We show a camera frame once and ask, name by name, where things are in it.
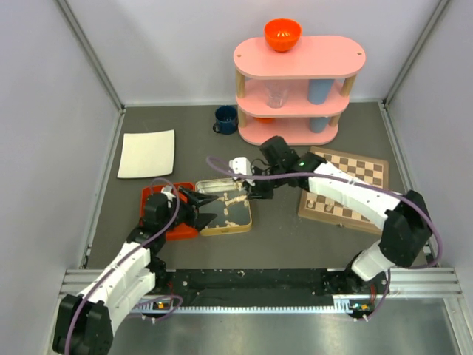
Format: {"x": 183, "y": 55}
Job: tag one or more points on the clear glass cup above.
{"x": 277, "y": 93}

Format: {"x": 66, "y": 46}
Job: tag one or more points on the dark blue mug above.
{"x": 226, "y": 120}

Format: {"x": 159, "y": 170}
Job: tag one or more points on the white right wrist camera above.
{"x": 242, "y": 169}

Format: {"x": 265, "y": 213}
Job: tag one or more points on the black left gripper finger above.
{"x": 196, "y": 199}
{"x": 202, "y": 220}

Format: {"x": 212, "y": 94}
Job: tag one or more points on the pink three-tier shelf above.
{"x": 313, "y": 57}

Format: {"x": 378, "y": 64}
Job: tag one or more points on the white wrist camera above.
{"x": 168, "y": 192}
{"x": 242, "y": 169}

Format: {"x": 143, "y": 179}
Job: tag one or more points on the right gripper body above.
{"x": 264, "y": 187}

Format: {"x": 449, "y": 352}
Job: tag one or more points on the white bishop in tin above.
{"x": 237, "y": 199}

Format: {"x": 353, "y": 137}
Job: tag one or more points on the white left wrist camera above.
{"x": 168, "y": 192}

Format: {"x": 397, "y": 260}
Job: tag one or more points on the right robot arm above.
{"x": 403, "y": 219}

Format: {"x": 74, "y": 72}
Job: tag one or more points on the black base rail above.
{"x": 294, "y": 286}

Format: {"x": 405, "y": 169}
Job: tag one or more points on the light blue lower cup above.
{"x": 318, "y": 124}

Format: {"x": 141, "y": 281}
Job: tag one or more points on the gold metal tin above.
{"x": 232, "y": 219}

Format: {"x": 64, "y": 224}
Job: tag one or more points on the grey cable duct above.
{"x": 324, "y": 305}

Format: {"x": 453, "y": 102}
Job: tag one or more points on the white square plate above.
{"x": 147, "y": 155}

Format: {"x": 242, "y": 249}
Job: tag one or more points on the orange metal tin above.
{"x": 155, "y": 213}

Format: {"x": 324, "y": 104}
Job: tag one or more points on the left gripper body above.
{"x": 186, "y": 214}

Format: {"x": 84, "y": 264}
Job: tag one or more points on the orange plastic bowl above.
{"x": 282, "y": 34}

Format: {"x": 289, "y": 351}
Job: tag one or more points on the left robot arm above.
{"x": 86, "y": 323}

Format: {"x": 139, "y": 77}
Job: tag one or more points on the light blue cup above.
{"x": 318, "y": 90}
{"x": 318, "y": 124}

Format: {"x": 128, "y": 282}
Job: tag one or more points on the small orange bowl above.
{"x": 265, "y": 120}

